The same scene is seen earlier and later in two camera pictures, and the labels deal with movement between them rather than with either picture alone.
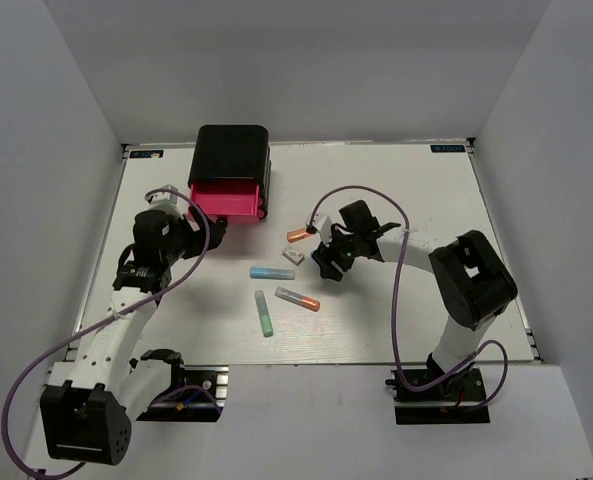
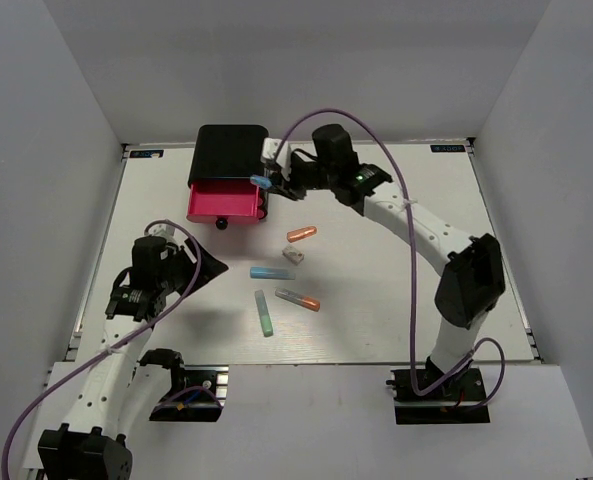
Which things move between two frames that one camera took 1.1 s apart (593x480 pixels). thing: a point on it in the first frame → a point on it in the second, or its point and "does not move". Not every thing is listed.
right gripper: (326, 253) → (286, 182)
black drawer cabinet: (234, 151) does not move
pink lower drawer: (260, 213) does not move
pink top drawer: (235, 200) does not move
